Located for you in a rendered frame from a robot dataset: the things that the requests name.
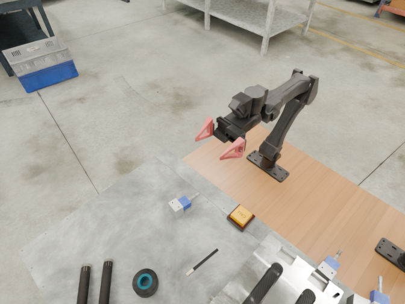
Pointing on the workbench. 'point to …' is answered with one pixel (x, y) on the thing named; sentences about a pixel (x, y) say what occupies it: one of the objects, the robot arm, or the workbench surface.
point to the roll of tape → (144, 292)
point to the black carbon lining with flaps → (260, 294)
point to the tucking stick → (202, 262)
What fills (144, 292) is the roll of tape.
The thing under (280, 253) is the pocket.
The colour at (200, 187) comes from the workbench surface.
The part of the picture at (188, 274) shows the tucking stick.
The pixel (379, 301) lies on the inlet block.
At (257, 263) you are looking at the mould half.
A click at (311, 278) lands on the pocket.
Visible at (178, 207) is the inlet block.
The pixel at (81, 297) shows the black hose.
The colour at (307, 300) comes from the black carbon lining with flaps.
